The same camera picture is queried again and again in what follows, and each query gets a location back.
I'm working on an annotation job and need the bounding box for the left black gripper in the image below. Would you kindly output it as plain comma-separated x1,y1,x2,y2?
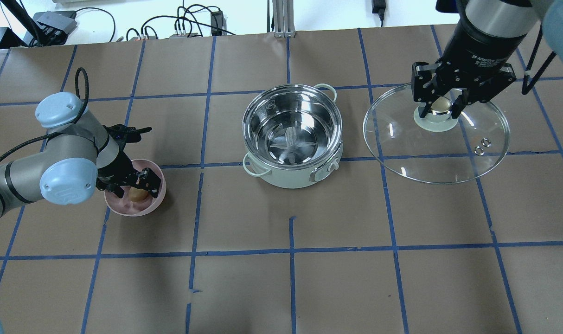
96,151,164,200

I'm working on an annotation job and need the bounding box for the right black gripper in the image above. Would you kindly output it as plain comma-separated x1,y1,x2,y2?
411,28,517,120

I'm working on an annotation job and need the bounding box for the brown egg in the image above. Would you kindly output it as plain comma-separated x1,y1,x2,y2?
127,186,149,203

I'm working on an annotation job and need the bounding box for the glass pot lid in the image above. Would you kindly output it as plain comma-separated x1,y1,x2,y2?
363,83,511,185

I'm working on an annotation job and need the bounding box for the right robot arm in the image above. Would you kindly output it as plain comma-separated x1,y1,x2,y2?
411,0,563,119

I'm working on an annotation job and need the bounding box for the mint green electric pot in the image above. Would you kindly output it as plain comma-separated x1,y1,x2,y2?
243,83,344,189

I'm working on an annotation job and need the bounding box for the pink bowl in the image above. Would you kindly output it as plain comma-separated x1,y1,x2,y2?
104,159,167,217

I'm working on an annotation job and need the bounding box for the black power adapter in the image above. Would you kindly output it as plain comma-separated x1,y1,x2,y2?
372,0,387,17

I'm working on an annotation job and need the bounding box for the black usb hub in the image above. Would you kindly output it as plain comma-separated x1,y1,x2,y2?
33,10,77,46

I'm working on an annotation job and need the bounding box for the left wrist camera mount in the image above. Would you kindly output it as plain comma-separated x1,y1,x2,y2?
103,123,152,151

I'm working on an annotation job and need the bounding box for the black cable bundle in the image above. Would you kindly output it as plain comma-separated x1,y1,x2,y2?
125,4,238,42

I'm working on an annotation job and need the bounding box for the aluminium frame post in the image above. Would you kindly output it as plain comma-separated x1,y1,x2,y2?
271,0,296,38

